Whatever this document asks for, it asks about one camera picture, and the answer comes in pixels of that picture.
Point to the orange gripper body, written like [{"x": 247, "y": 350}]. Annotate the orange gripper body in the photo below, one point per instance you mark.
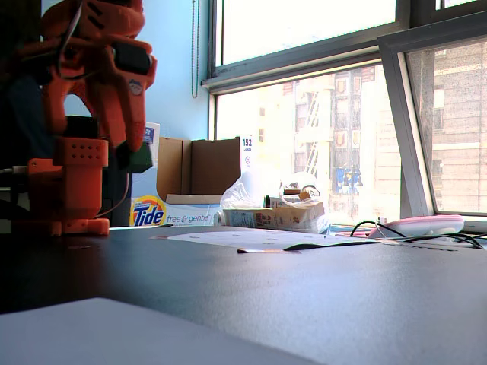
[{"x": 122, "y": 84}]

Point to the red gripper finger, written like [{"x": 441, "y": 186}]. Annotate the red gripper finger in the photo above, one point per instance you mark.
[
  {"x": 134, "y": 114},
  {"x": 110, "y": 114}
]

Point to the green cube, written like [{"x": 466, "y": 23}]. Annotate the green cube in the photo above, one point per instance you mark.
[{"x": 141, "y": 159}]

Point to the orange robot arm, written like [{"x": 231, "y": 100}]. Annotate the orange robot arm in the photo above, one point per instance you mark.
[{"x": 76, "y": 190}]

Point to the white numbered grid paper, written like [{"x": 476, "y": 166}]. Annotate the white numbered grid paper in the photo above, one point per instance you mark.
[{"x": 247, "y": 237}]

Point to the Tide detergent cardboard box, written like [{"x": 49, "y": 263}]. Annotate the Tide detergent cardboard box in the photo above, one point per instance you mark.
[{"x": 148, "y": 216}]

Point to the clear plastic bag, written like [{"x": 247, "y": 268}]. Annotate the clear plastic bag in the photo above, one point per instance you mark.
[{"x": 243, "y": 190}]

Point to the printed cardboard carton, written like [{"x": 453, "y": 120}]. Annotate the printed cardboard carton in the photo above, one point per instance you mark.
[{"x": 266, "y": 219}]

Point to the grey open window sash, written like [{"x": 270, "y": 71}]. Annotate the grey open window sash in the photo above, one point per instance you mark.
[{"x": 403, "y": 133}]

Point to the pink pencil case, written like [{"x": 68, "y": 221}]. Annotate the pink pencil case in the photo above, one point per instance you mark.
[{"x": 418, "y": 224}]

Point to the window frame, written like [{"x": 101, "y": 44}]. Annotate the window frame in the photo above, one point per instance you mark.
[{"x": 304, "y": 57}]

